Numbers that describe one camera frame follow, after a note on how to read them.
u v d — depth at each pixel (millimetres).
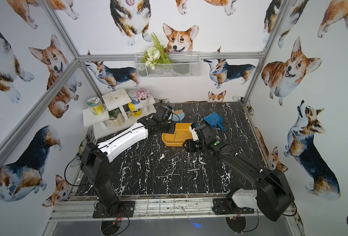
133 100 951
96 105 900
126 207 746
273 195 404
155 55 778
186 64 924
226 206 677
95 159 502
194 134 742
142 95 923
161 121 652
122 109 1016
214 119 1130
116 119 1019
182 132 1048
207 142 627
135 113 1089
